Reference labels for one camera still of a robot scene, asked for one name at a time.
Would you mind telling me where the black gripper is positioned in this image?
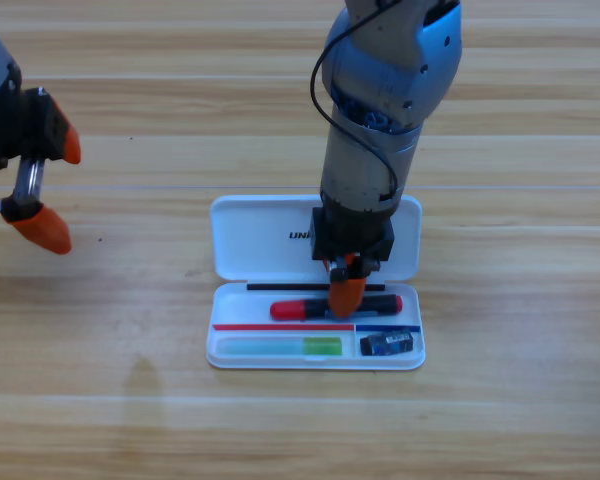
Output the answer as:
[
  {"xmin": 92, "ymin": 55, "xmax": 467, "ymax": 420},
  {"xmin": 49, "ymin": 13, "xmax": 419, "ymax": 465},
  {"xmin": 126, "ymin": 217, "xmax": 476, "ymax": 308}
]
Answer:
[
  {"xmin": 311, "ymin": 205, "xmax": 397, "ymax": 319},
  {"xmin": 0, "ymin": 87, "xmax": 83, "ymax": 256}
]

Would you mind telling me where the red and black marker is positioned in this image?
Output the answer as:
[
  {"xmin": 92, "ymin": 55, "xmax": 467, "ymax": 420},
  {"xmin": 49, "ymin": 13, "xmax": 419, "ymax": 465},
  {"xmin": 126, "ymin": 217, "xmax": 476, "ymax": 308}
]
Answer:
[{"xmin": 269, "ymin": 294, "xmax": 404, "ymax": 322}]

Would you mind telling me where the green highlighter pen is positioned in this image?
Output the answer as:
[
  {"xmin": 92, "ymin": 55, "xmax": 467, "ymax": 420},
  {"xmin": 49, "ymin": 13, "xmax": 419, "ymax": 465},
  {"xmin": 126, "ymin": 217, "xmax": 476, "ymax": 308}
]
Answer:
[{"xmin": 215, "ymin": 337, "xmax": 343, "ymax": 358}]

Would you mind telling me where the white Unitree pencil case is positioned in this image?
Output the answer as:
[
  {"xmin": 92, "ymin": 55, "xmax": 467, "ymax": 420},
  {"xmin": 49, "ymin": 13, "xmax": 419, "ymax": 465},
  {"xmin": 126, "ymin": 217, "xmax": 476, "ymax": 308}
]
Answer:
[{"xmin": 205, "ymin": 194, "xmax": 426, "ymax": 371}]

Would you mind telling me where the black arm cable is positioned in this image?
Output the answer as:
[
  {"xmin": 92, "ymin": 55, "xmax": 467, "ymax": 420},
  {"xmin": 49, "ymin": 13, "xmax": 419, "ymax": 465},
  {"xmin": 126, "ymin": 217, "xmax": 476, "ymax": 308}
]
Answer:
[{"xmin": 309, "ymin": 0, "xmax": 402, "ymax": 200}]

